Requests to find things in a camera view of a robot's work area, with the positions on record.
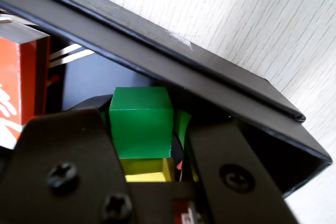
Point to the green cube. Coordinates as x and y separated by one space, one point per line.
141 127

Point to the black box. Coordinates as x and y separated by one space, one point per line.
275 140

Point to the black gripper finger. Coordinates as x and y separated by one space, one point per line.
231 171
65 155

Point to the yellow cube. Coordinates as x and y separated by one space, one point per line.
147 169

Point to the orange and white carton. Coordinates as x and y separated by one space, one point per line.
23 77

